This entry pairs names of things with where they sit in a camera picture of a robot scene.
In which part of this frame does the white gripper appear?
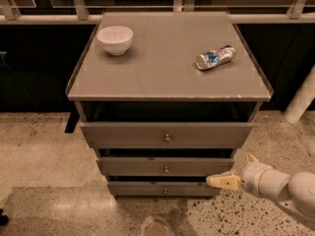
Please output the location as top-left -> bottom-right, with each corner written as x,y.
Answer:
206,153 -> 290,200

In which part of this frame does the black object at floor edge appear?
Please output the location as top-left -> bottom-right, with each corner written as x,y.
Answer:
0,208 -> 9,226

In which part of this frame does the grey bottom drawer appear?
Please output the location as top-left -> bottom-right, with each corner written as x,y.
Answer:
107,181 -> 220,197

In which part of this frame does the white pole at right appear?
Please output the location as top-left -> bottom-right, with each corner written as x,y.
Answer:
283,65 -> 315,124

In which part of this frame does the grey top drawer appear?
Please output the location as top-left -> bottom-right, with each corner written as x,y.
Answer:
80,122 -> 253,148

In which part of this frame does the white ceramic bowl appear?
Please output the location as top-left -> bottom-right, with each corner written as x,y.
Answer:
96,26 -> 133,56

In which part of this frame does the grey drawer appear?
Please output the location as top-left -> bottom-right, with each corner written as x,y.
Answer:
107,181 -> 220,197
80,122 -> 253,148
96,157 -> 234,176

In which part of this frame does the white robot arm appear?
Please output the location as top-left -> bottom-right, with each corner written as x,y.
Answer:
206,153 -> 315,230

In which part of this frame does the crushed blue silver can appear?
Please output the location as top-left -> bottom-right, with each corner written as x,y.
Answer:
196,45 -> 236,71

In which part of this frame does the metal window railing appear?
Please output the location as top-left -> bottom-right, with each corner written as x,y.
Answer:
0,0 -> 315,25

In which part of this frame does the grey drawer cabinet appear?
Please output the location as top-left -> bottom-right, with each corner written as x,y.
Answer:
67,12 -> 273,184

